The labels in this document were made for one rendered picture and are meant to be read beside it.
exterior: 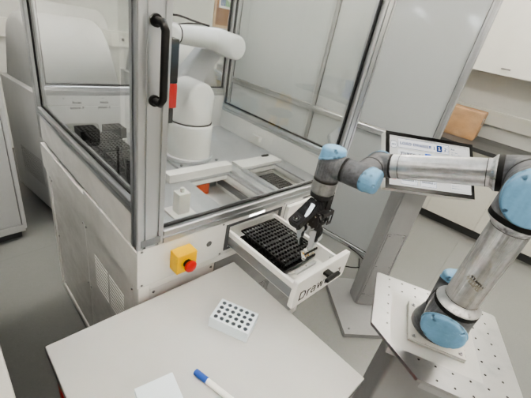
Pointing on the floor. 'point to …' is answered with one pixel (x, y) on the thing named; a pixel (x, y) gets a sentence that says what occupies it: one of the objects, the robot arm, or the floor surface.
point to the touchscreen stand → (407, 203)
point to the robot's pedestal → (386, 364)
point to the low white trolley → (201, 348)
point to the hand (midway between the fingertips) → (303, 245)
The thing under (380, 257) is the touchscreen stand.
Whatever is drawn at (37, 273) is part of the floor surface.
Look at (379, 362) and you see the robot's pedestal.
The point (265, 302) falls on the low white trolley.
